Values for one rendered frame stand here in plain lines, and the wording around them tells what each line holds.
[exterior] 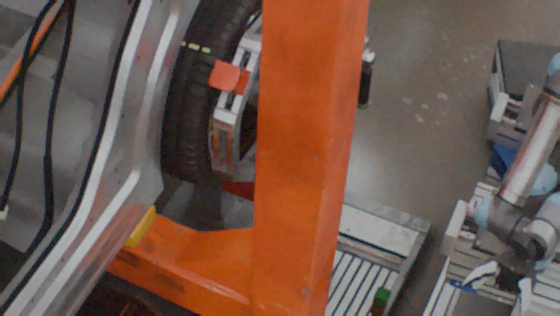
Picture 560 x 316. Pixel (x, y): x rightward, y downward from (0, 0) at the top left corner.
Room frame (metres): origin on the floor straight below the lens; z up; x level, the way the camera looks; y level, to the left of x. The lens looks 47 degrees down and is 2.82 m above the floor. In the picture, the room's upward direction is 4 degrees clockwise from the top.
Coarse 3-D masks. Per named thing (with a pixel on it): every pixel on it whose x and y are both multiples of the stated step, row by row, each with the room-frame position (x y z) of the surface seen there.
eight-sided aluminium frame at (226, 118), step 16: (256, 32) 2.02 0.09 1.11; (240, 48) 1.96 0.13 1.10; (256, 48) 1.96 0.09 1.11; (240, 64) 1.94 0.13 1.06; (256, 64) 1.93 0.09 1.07; (224, 96) 1.87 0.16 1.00; (240, 96) 1.87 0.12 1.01; (224, 112) 1.84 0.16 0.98; (240, 112) 1.85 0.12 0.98; (224, 128) 1.83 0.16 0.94; (224, 144) 1.86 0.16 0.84; (224, 160) 1.86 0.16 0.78; (224, 176) 1.83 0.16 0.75; (240, 176) 1.86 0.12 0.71
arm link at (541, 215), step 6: (552, 198) 1.38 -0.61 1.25; (558, 198) 1.38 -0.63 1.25; (546, 204) 1.37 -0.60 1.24; (552, 204) 1.36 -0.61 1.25; (558, 204) 1.36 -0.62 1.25; (540, 210) 1.35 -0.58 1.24; (546, 210) 1.34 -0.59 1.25; (552, 210) 1.34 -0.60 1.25; (558, 210) 1.34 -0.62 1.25; (540, 216) 1.33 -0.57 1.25; (546, 216) 1.32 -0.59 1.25; (552, 216) 1.32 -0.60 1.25; (558, 216) 1.33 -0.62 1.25; (552, 222) 1.31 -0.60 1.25; (558, 222) 1.31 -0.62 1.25; (558, 228) 1.30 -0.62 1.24; (558, 234) 1.29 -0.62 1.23; (558, 240) 1.32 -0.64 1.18
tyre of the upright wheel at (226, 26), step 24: (216, 0) 2.07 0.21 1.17; (240, 0) 2.07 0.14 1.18; (192, 24) 2.00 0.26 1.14; (216, 24) 1.99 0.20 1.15; (240, 24) 2.02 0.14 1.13; (192, 48) 1.94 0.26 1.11; (216, 48) 1.94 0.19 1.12; (192, 72) 1.90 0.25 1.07; (168, 96) 1.87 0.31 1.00; (192, 96) 1.85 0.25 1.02; (168, 120) 1.84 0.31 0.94; (192, 120) 1.82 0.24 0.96; (168, 144) 1.82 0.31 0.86; (192, 144) 1.80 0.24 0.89; (168, 168) 1.85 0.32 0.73; (192, 168) 1.81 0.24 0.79
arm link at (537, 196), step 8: (544, 168) 1.66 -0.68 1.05; (552, 168) 1.66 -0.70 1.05; (544, 176) 1.63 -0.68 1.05; (552, 176) 1.63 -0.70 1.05; (536, 184) 1.60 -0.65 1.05; (544, 184) 1.60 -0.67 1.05; (552, 184) 1.60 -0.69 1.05; (536, 192) 1.59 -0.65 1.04; (544, 192) 1.58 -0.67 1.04; (552, 192) 1.59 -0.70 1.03; (528, 200) 1.59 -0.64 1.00; (536, 200) 1.58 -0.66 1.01; (544, 200) 1.58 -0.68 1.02; (528, 208) 1.58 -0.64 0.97; (536, 208) 1.57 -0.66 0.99; (528, 216) 1.58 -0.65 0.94
